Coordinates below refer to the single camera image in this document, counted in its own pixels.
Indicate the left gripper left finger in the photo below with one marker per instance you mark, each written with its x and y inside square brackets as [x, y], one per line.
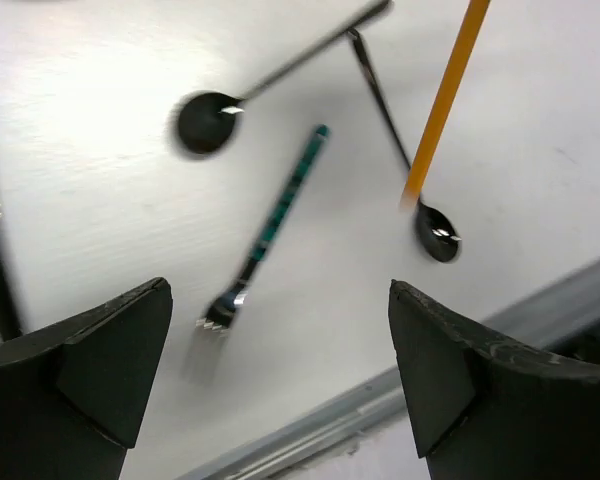
[73, 395]

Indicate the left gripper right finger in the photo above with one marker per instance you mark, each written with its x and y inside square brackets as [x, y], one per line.
[483, 405]

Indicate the orange chopstick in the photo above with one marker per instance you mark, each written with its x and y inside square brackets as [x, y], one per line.
[455, 68]

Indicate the black spoon lower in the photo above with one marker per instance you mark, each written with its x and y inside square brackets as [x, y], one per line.
[434, 231]

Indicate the black spoon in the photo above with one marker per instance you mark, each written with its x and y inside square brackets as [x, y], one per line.
[206, 120]
[434, 231]

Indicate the black spoon upper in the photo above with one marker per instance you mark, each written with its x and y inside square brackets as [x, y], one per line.
[206, 120]

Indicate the aluminium table frame rail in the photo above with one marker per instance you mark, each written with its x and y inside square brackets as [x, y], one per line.
[546, 318]

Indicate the green handled fork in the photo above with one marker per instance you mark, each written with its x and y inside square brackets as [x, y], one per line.
[213, 326]

